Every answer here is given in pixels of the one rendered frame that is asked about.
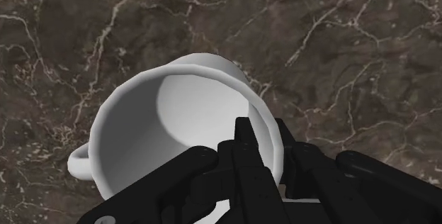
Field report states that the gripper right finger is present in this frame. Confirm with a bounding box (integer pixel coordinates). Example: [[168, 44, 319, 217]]
[[275, 118, 442, 224]]

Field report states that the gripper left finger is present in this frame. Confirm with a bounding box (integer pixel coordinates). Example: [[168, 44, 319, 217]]
[[76, 116, 290, 224]]

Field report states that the white mug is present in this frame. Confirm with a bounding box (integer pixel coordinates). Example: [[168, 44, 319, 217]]
[[67, 52, 285, 224]]

